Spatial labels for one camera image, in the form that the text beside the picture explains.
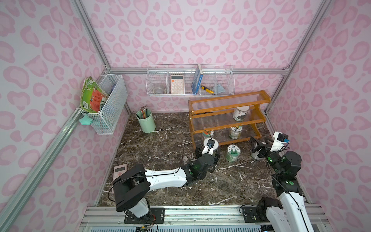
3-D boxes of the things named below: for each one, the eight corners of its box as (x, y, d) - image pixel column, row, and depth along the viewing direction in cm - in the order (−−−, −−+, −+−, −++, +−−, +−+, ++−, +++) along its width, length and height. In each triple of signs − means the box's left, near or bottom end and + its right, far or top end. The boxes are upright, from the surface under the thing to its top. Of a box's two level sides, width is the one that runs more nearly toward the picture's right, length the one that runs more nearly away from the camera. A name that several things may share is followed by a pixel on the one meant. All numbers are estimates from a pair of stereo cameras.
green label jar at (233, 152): (226, 162, 93) (228, 156, 87) (224, 150, 98) (226, 144, 92) (238, 162, 93) (242, 156, 87) (236, 150, 98) (239, 144, 92)
